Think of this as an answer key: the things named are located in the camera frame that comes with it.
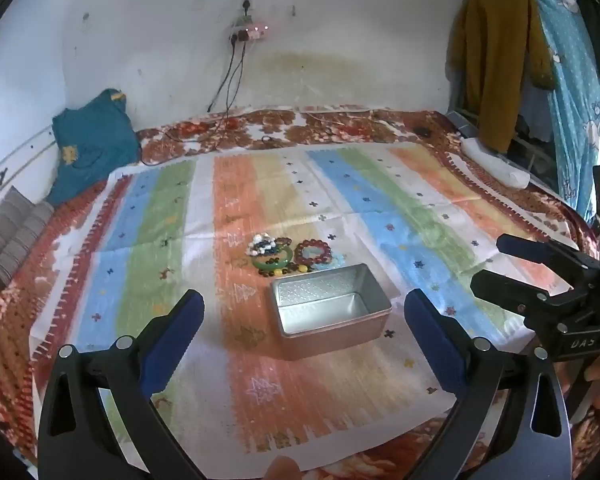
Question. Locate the small black object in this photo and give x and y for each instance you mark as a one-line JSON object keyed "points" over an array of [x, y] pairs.
{"points": [[421, 131]]}

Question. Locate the green jade bangle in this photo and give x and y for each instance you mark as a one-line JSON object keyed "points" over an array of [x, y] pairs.
{"points": [[261, 263]]}

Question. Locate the blue printed curtain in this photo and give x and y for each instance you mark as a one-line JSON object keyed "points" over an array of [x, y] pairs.
{"points": [[575, 110]]}

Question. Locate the teal garment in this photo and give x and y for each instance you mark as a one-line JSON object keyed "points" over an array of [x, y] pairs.
{"points": [[95, 145]]}

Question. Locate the striped colourful mat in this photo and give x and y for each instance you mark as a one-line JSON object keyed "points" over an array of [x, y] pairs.
{"points": [[280, 190]]}

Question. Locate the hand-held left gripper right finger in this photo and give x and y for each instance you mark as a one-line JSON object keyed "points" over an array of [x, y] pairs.
{"points": [[435, 340]]}

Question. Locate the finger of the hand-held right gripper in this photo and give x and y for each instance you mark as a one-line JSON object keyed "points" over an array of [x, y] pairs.
{"points": [[535, 251], [510, 292]]}

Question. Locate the person's left hand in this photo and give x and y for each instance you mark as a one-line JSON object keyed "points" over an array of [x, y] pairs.
{"points": [[282, 469]]}

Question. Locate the white rolled cloth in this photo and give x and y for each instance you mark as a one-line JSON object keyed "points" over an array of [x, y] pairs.
{"points": [[495, 162]]}

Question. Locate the mustard coat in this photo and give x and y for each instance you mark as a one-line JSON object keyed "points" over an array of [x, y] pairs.
{"points": [[500, 60]]}

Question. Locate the grey striped pillow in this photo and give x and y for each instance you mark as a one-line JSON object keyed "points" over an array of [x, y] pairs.
{"points": [[22, 245], [5, 225]]}

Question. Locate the wall power strip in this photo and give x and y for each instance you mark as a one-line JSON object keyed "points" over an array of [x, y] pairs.
{"points": [[250, 32]]}

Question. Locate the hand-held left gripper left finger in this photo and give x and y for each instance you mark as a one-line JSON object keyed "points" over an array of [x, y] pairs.
{"points": [[175, 345]]}

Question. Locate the wall plug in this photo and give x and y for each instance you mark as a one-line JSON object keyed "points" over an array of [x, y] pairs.
{"points": [[246, 7]]}

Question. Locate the silver metal tin box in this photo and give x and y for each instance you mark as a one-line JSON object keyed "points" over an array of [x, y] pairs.
{"points": [[325, 310]]}

